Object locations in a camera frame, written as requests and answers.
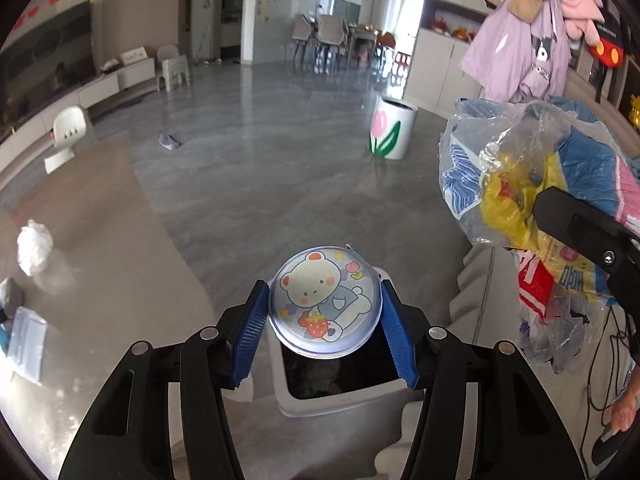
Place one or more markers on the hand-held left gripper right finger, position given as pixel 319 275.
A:
pixel 400 341

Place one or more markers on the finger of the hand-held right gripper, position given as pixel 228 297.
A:
pixel 575 227

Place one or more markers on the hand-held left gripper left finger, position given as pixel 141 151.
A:
pixel 247 336

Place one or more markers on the white square trash bin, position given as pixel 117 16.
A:
pixel 330 380

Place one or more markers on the clear plastic bag with wrappers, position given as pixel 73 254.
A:
pixel 500 180

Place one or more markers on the person's right hand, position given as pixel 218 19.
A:
pixel 627 405

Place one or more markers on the lilac hanging jacket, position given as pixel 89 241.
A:
pixel 515 50

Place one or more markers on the red black mouse bag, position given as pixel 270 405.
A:
pixel 607 42

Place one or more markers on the white tulip print bin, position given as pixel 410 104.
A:
pixel 392 127

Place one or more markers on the clear plastic packet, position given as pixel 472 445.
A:
pixel 25 342

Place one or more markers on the crumpled white tissue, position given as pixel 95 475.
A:
pixel 34 249

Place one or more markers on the small white child chair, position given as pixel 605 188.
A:
pixel 70 132

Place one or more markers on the white step stool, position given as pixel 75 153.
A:
pixel 172 67

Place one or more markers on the dining table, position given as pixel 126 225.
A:
pixel 364 37

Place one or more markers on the white tv cabinet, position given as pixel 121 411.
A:
pixel 100 87

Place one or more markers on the cardboard box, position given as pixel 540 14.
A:
pixel 134 55

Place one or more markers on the large black television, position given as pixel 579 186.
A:
pixel 45 60

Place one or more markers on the white wall cabinet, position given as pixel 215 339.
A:
pixel 440 60

